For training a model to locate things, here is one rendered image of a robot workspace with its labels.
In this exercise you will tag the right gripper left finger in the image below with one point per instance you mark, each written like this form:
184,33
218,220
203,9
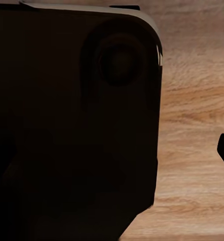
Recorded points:
8,150

